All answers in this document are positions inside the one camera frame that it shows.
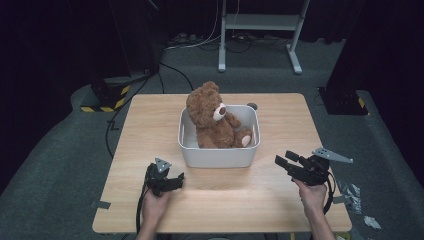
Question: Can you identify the white metal stand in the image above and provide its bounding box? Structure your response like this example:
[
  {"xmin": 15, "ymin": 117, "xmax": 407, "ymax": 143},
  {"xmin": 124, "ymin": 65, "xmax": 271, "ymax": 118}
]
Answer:
[{"xmin": 217, "ymin": 0, "xmax": 311, "ymax": 75}]

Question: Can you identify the person's left hand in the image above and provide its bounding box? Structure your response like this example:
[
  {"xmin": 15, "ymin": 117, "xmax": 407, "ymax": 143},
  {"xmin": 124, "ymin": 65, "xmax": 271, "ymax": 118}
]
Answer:
[{"xmin": 141, "ymin": 189, "xmax": 175, "ymax": 222}]

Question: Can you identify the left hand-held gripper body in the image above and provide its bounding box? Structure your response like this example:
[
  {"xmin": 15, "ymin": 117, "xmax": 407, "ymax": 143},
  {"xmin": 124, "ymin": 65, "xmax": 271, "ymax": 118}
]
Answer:
[{"xmin": 144, "ymin": 157, "xmax": 178, "ymax": 198}]

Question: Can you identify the black stand base striped tape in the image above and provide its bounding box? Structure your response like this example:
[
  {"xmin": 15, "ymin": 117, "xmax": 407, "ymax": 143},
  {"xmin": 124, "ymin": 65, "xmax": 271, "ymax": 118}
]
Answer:
[{"xmin": 80, "ymin": 76, "xmax": 132, "ymax": 114}]

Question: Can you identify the white floor cable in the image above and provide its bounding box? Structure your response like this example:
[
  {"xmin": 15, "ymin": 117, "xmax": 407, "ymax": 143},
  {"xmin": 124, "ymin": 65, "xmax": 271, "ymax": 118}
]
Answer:
[{"xmin": 164, "ymin": 0, "xmax": 222, "ymax": 52}]

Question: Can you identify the brown teddy bear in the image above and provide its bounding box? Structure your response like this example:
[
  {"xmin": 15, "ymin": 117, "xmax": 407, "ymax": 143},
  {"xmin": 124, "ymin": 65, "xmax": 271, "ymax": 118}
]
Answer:
[{"xmin": 185, "ymin": 80, "xmax": 253, "ymax": 150}]

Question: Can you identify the crumpled white paper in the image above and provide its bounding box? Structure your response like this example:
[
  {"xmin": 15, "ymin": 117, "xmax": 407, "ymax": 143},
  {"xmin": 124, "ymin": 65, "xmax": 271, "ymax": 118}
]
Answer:
[{"xmin": 362, "ymin": 215, "xmax": 382, "ymax": 231}]

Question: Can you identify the grey tape strip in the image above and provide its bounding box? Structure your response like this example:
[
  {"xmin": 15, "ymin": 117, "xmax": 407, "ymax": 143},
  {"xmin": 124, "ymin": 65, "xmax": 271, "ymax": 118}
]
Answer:
[{"xmin": 91, "ymin": 199, "xmax": 112, "ymax": 211}]

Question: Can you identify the person's right hand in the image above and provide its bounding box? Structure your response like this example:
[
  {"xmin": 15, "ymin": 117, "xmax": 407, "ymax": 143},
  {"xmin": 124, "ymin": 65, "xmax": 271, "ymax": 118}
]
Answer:
[{"xmin": 292, "ymin": 178, "xmax": 330, "ymax": 215}]

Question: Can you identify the black column stand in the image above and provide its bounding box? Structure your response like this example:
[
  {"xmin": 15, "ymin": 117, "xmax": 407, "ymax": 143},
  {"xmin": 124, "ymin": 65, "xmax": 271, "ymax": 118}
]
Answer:
[{"xmin": 317, "ymin": 0, "xmax": 424, "ymax": 116}]

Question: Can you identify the black power strip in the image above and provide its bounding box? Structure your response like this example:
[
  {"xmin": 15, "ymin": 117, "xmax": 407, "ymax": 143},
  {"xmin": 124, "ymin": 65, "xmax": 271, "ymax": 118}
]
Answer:
[{"xmin": 167, "ymin": 32, "xmax": 202, "ymax": 47}]

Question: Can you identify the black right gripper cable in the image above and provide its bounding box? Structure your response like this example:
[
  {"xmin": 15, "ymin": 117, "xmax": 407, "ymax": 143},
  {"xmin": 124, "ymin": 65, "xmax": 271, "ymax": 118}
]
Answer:
[{"xmin": 322, "ymin": 170, "xmax": 337, "ymax": 215}]

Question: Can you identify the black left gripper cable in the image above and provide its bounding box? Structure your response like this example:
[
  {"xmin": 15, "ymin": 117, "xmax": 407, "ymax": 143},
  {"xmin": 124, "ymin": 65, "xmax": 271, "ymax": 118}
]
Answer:
[{"xmin": 135, "ymin": 166, "xmax": 150, "ymax": 235}]

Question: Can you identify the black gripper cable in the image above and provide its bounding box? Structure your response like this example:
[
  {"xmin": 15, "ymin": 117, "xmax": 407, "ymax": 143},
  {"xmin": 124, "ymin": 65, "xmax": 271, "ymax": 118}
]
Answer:
[
  {"xmin": 322, "ymin": 170, "xmax": 337, "ymax": 215},
  {"xmin": 135, "ymin": 166, "xmax": 150, "ymax": 235}
]

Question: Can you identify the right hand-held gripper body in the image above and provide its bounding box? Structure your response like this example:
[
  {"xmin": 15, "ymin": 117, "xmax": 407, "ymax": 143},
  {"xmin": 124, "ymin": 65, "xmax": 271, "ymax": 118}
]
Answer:
[{"xmin": 285, "ymin": 147, "xmax": 355, "ymax": 187}]

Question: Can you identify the white plastic bin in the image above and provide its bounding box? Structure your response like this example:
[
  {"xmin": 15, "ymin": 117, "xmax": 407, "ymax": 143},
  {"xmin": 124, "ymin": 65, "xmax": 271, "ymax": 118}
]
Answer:
[{"xmin": 177, "ymin": 104, "xmax": 262, "ymax": 169}]

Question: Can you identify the crumpled clear plastic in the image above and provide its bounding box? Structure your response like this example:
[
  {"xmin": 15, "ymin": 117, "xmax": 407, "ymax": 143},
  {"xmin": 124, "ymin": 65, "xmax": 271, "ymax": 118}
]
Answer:
[{"xmin": 332, "ymin": 181, "xmax": 363, "ymax": 215}]

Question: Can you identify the black floor cable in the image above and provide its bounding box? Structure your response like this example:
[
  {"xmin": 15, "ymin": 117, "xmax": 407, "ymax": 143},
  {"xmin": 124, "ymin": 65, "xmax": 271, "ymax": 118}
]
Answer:
[{"xmin": 105, "ymin": 61, "xmax": 195, "ymax": 158}]

